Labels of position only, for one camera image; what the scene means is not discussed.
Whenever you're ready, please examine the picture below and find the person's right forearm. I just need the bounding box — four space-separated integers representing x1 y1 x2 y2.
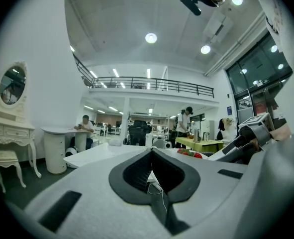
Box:
268 126 293 142

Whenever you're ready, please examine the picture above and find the yellow-green cloth table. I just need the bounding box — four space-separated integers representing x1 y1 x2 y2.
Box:
175 136 224 153

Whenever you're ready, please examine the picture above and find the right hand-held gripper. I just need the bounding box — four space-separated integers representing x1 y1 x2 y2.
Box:
207 113 274 165

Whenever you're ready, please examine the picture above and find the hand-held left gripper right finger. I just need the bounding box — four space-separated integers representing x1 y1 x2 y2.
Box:
151 148 249 237

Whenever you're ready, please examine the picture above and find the white ornate dressing table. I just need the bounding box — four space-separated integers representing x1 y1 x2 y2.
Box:
0 61 42 179

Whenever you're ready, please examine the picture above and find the white round robot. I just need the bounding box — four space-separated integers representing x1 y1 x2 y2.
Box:
65 146 78 157

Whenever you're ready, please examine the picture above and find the cream plush toy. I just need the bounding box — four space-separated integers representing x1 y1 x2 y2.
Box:
222 117 236 131

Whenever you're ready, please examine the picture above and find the white ornate stool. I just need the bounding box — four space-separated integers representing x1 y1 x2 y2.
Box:
0 150 27 194

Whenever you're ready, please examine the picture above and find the white round-leg desk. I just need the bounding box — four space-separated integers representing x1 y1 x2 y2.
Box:
41 126 92 175

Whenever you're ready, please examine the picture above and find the white charger cable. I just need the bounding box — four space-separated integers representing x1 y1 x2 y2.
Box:
147 179 168 215

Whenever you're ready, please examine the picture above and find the black office chair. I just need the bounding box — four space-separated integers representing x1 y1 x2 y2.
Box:
128 119 153 146

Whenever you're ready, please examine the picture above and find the black balcony railing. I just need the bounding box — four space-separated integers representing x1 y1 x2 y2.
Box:
73 53 215 99

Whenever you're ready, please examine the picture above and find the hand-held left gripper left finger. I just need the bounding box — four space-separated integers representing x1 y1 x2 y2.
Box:
24 148 173 239

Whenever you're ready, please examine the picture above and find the red toy fruit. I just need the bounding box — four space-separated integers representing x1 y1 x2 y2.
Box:
177 147 203 159

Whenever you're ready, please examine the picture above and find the oval dressing table mirror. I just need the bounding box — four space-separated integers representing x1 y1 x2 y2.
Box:
0 65 27 106

